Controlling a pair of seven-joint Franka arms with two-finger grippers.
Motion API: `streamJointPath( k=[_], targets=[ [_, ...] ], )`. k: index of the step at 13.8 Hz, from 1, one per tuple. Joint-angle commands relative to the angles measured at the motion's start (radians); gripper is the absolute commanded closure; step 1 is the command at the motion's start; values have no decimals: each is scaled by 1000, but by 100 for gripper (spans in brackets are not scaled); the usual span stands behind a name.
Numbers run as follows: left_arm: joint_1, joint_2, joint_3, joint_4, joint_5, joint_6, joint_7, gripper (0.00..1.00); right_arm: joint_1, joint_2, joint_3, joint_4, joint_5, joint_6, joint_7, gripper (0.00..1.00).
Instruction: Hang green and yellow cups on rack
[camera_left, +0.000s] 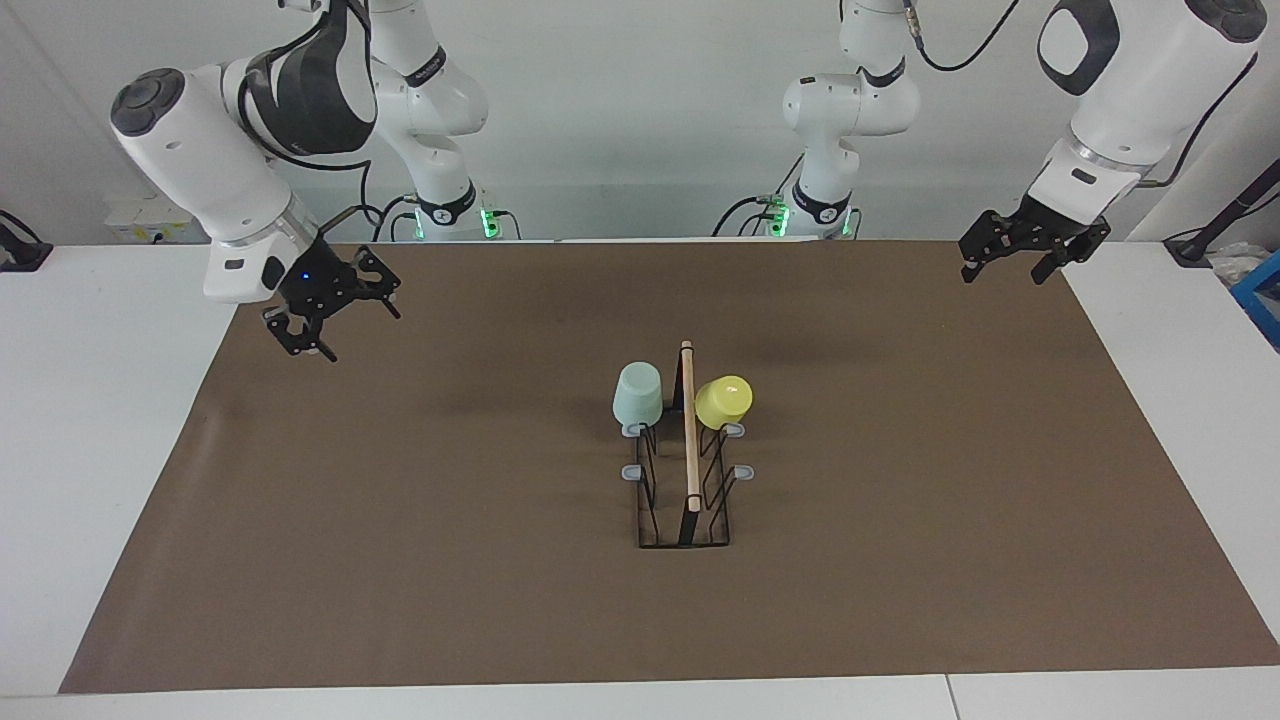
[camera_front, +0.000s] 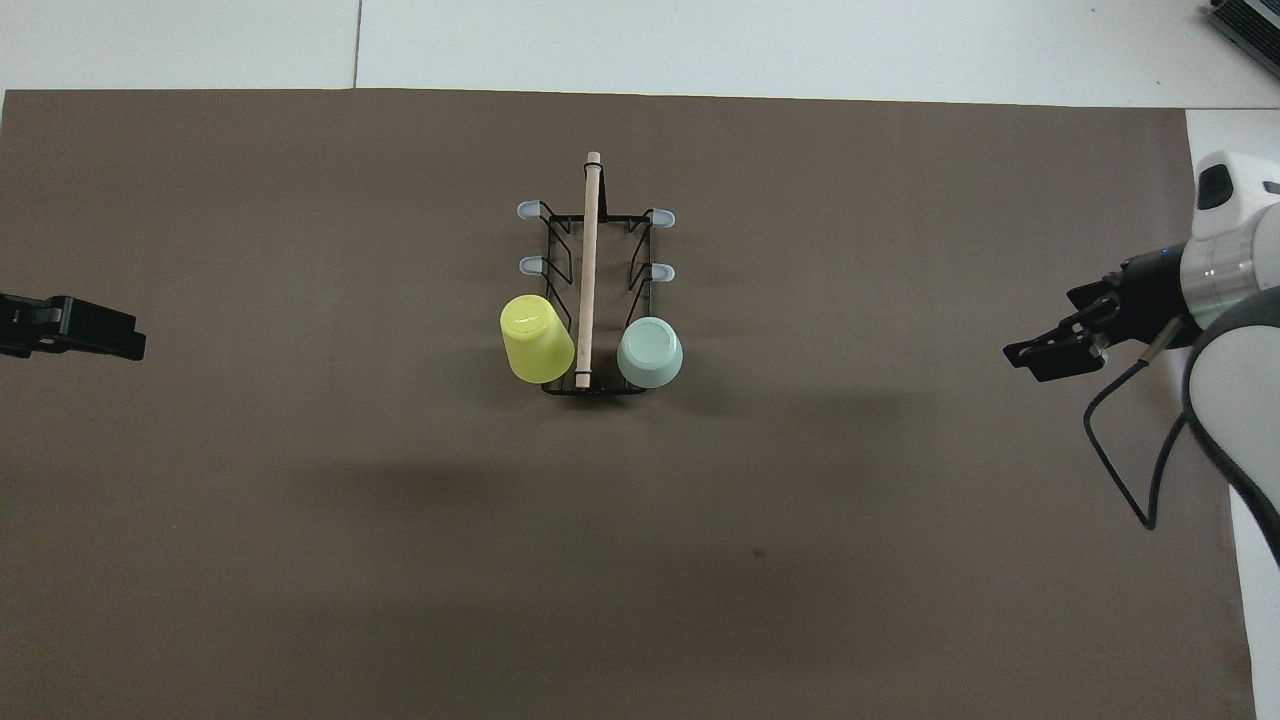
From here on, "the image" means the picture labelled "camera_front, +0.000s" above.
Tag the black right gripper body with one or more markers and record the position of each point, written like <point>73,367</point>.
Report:
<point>1158,295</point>

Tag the light green plastic cup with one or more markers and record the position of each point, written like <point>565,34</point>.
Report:
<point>650,352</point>

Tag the yellow plastic cup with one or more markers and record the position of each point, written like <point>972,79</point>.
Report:
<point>538,340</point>

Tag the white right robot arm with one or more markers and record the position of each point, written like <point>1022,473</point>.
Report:
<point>1240,240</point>

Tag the brown table mat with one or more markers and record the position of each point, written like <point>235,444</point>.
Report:
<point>300,500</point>

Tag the green black electronic device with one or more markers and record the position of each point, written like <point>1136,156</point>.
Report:
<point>1255,20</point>

